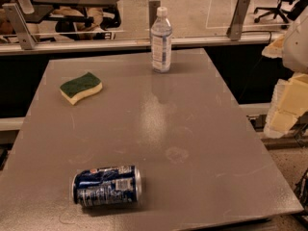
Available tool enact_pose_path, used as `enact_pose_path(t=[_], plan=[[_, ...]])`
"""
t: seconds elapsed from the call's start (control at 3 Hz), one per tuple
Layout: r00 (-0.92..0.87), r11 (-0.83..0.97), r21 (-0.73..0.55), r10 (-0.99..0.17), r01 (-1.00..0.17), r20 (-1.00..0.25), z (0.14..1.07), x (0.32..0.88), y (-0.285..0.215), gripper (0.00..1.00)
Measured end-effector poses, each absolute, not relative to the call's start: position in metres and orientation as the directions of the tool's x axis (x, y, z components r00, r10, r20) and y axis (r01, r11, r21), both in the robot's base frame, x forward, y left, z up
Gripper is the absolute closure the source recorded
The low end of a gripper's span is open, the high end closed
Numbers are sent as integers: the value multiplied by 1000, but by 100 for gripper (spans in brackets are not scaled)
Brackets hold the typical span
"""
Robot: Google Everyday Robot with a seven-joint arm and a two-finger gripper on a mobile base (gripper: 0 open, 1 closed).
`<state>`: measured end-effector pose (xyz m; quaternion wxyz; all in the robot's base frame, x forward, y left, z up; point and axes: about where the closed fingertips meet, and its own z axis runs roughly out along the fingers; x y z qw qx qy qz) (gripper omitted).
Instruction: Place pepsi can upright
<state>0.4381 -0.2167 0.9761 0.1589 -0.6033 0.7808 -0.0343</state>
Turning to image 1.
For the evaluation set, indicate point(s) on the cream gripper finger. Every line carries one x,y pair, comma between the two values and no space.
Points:
274,49
288,103

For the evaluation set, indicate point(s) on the blue pepsi can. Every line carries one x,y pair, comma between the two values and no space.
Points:
107,186

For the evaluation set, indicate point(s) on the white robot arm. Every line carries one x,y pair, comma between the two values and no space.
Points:
295,47

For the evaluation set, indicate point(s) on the clear plastic water bottle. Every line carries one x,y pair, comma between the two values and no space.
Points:
161,34

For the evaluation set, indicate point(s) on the green and yellow sponge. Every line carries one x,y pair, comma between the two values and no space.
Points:
79,88

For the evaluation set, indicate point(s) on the black desk in background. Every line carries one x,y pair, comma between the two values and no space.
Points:
45,7

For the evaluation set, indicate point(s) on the right metal bracket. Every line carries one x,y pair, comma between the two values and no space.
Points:
235,29

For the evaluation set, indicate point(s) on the metal bracket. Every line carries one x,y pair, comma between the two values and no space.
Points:
153,5
15,16
235,29

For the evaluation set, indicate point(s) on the middle metal bracket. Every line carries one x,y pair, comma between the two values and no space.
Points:
153,5

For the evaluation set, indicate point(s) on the left metal bracket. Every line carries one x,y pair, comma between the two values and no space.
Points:
15,16

